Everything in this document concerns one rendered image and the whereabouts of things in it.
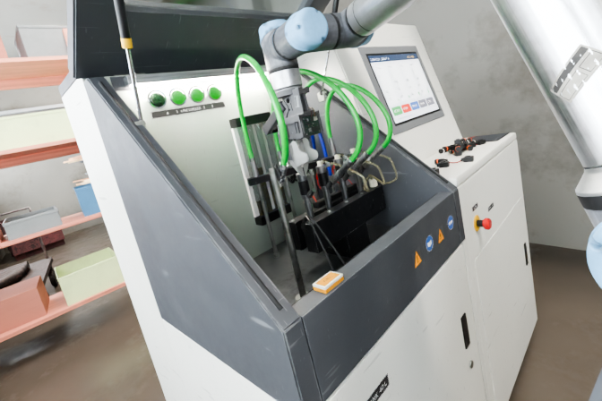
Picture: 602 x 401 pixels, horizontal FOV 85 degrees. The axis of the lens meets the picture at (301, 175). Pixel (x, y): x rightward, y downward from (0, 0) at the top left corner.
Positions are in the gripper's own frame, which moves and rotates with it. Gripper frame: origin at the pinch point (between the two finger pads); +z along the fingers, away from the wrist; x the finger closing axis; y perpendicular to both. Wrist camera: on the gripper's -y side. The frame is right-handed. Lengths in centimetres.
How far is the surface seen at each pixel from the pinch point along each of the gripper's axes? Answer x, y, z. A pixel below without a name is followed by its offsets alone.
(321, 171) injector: 9.3, -1.9, 2.6
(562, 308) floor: 131, 29, 112
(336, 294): -20.4, 23.2, 17.5
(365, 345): -16.0, 23.2, 30.6
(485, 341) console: 41, 23, 70
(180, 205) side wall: -32.6, 1.0, -2.5
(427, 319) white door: 7.7, 23.2, 40.5
